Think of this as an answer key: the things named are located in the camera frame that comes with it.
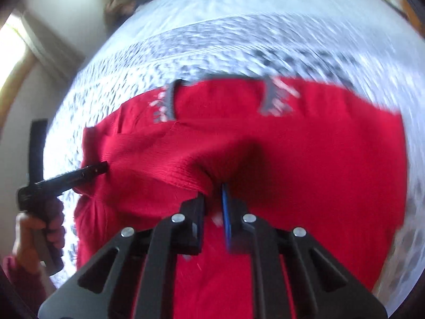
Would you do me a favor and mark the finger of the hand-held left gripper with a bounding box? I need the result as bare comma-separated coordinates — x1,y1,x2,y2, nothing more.
35,161,109,196

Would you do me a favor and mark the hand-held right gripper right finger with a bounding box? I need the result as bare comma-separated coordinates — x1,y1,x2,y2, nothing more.
221,182,388,319

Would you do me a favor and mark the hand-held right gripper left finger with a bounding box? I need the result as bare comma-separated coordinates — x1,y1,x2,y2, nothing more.
37,193,207,319

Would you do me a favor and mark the red knit sweater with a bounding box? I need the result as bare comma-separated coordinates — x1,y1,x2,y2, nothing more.
73,75,408,319

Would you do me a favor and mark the person's left hand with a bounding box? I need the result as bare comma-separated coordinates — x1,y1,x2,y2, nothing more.
12,199,66,268

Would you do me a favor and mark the bright window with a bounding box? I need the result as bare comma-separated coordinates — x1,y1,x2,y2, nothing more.
0,12,32,107

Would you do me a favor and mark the white grey patterned blanket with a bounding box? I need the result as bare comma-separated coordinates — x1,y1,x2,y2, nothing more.
43,0,425,314

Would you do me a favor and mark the wooden window frame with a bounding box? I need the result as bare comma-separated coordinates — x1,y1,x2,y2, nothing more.
0,48,38,125

